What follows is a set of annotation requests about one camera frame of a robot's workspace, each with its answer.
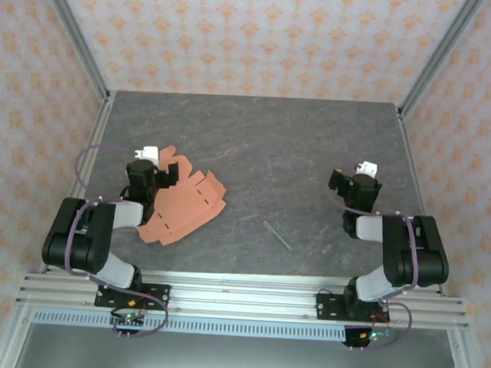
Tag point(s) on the grey metal panel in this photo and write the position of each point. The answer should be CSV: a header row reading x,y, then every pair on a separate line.
x,y
235,358

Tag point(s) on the orange paper box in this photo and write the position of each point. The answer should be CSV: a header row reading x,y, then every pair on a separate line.
x,y
190,205

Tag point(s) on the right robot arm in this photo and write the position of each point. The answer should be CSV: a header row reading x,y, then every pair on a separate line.
x,y
400,252

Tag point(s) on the aluminium side rail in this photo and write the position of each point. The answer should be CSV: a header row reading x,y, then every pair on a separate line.
x,y
101,117
407,135

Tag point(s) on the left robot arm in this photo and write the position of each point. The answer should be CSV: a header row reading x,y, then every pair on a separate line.
x,y
95,250

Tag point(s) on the wide aluminium extrusion beam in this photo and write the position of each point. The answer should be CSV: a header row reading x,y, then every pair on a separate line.
x,y
242,302

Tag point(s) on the narrow aluminium extrusion beam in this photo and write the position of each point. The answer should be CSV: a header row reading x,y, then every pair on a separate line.
x,y
243,280

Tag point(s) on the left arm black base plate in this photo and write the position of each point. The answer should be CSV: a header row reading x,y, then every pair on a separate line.
x,y
157,296

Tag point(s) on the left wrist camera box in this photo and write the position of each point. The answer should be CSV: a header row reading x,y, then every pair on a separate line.
x,y
151,153

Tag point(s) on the aluminium frame post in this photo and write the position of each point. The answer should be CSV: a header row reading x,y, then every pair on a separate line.
x,y
73,31
440,54

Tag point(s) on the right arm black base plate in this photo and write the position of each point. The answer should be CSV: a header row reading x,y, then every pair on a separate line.
x,y
329,307

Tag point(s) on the green stick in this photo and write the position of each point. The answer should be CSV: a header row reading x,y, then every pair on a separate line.
x,y
276,235

